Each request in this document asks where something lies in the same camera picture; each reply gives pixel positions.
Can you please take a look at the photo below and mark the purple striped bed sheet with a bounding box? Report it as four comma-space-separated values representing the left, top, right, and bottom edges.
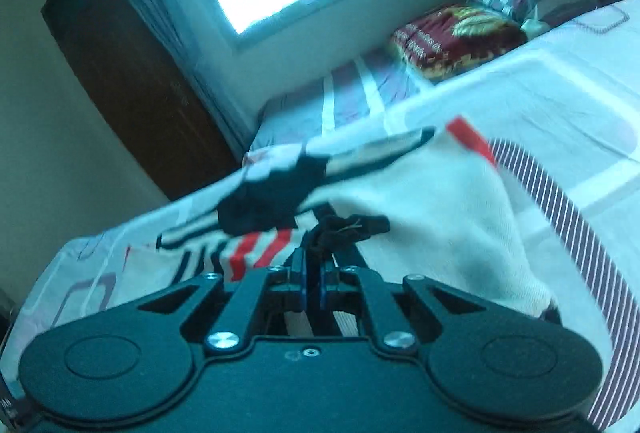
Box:
248, 48, 437, 152

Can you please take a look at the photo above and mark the sheer curtain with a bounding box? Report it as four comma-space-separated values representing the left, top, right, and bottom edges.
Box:
90, 0, 262, 150

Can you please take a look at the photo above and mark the white patterned bed cover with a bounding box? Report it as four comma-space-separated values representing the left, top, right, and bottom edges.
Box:
0, 0, 640, 431

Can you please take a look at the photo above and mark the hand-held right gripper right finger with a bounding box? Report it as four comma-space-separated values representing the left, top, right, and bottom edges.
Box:
320, 259, 489, 352

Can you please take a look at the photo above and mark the red printed cushion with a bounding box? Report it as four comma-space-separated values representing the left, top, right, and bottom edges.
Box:
390, 3, 529, 79

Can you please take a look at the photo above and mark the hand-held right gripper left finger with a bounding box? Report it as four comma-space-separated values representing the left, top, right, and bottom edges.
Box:
137, 247, 307, 352

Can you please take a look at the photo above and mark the dark wooden door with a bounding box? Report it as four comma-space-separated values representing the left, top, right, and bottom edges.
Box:
41, 0, 239, 202

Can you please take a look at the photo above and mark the red navy striped white sweater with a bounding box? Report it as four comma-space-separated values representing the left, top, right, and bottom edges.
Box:
155, 116, 557, 320

